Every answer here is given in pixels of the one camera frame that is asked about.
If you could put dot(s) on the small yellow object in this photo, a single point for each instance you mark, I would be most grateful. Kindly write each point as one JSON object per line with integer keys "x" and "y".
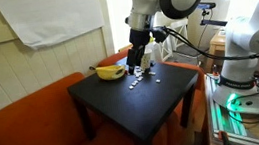
{"x": 151, "y": 40}

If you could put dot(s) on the light wooden desk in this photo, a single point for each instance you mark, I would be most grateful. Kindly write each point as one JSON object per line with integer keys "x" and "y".
{"x": 218, "y": 42}

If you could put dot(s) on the orange black clamp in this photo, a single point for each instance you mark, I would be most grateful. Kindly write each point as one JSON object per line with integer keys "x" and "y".
{"x": 223, "y": 137}
{"x": 215, "y": 70}

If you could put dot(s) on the cream letter tile O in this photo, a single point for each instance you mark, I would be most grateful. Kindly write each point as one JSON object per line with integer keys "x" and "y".
{"x": 138, "y": 75}

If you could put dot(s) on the cream blank-faced tile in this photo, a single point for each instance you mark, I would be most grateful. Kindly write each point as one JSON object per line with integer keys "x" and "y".
{"x": 131, "y": 87}

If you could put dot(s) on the black side table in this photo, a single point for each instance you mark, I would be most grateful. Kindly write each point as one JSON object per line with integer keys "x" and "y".
{"x": 134, "y": 108}

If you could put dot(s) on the white paper sheet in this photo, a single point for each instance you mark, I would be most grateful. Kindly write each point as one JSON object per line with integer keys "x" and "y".
{"x": 48, "y": 16}

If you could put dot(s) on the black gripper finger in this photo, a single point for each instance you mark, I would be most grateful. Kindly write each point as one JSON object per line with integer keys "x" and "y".
{"x": 140, "y": 57}
{"x": 131, "y": 62}

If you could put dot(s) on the white wooden chair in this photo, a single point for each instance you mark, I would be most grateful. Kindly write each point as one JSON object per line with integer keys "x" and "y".
{"x": 179, "y": 29}

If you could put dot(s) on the cream letter tile I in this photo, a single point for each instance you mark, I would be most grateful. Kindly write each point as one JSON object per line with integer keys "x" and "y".
{"x": 139, "y": 78}

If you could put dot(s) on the cream letter tile F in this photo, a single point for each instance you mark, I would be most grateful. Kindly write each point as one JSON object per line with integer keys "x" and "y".
{"x": 158, "y": 81}

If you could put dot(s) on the cream letter tile N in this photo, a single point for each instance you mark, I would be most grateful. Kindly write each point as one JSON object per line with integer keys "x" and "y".
{"x": 152, "y": 73}

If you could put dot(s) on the aluminium robot mounting platform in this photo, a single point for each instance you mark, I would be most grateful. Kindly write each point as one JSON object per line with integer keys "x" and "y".
{"x": 224, "y": 127}

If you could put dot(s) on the cream letter tile V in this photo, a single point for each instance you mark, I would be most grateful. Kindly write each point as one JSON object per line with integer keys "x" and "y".
{"x": 134, "y": 83}

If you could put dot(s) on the cream letter tile T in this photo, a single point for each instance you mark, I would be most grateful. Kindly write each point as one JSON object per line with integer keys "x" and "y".
{"x": 138, "y": 68}

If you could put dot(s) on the exterior camera on stand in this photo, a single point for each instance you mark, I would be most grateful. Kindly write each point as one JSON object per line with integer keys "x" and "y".
{"x": 206, "y": 5}

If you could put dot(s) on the yellow bowl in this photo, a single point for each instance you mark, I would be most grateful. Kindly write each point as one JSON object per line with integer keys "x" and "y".
{"x": 111, "y": 72}

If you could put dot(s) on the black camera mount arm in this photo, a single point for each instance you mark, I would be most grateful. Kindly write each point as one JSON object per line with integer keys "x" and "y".
{"x": 213, "y": 22}

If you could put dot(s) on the orange sofa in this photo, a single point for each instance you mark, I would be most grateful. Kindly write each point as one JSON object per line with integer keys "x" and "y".
{"x": 36, "y": 128}

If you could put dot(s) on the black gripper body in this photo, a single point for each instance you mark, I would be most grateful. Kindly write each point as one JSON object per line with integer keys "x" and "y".
{"x": 140, "y": 37}

